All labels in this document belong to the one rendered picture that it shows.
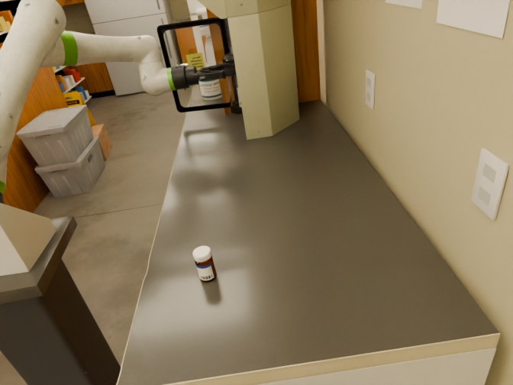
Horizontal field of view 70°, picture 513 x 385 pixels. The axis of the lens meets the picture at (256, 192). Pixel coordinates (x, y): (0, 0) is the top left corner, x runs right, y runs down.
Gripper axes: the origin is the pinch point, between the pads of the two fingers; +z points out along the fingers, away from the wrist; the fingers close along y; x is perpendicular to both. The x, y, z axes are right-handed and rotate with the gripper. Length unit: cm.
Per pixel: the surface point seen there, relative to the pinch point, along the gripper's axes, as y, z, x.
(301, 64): 23.7, 30.8, 8.5
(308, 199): -66, 17, 27
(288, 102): -4.9, 19.7, 16.5
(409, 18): -63, 45, -19
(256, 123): -14.1, 5.2, 19.9
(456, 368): -117, 36, 35
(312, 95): 23.7, 34.9, 24.6
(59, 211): 111, -175, 118
